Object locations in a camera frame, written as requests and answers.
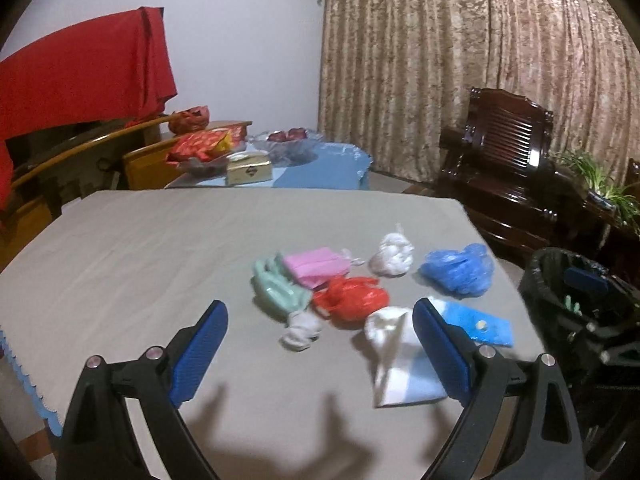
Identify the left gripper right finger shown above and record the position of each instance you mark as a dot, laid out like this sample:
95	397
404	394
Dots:
526	404

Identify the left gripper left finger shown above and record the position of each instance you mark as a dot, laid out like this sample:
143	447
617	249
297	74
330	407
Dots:
98	440

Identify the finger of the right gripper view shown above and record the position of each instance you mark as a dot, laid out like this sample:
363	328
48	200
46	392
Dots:
584	280

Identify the green rubber glove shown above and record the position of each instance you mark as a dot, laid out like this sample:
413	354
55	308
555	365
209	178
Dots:
572	306

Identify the blue tube white cap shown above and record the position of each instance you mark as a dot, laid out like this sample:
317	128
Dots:
478	325

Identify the blue plastic bag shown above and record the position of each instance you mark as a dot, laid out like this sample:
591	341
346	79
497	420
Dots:
466	272

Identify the white blue plastic package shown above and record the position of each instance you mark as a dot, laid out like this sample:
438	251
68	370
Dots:
404	374

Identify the white plastic bag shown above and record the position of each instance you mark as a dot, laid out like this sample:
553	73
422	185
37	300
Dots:
394	256

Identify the green glove white cuff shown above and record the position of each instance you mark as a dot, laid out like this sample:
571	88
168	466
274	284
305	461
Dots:
282	298

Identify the red plastic bag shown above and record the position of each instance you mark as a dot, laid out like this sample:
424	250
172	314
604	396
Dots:
191	120
350	300

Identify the pink cloth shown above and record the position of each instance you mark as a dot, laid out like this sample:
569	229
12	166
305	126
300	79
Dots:
317	267

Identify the black lined trash bin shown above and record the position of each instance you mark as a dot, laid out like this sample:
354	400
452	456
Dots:
543	290

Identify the dark wooden side table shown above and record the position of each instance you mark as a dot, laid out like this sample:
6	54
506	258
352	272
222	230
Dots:
592	231

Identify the green potted plant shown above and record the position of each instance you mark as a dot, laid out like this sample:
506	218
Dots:
604	187

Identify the dark wooden armchair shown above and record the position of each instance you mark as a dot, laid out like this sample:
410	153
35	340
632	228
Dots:
500	168

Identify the grey table cloth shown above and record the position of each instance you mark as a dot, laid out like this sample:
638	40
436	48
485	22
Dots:
122	271

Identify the blue side table cloth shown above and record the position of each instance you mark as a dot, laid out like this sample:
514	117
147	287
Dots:
337	166

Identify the beige patterned curtain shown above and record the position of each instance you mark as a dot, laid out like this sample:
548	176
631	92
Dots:
394	73

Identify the glass fruit bowl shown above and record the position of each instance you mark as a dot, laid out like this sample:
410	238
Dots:
294	146

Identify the beige tissue box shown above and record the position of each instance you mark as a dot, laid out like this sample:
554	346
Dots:
247	168

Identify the red snack packages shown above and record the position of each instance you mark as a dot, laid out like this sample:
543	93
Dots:
207	145

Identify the red plastic bag on cabinet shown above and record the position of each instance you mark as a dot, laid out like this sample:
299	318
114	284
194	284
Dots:
191	120

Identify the red cloth cover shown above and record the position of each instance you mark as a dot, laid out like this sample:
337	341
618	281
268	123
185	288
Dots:
114	66

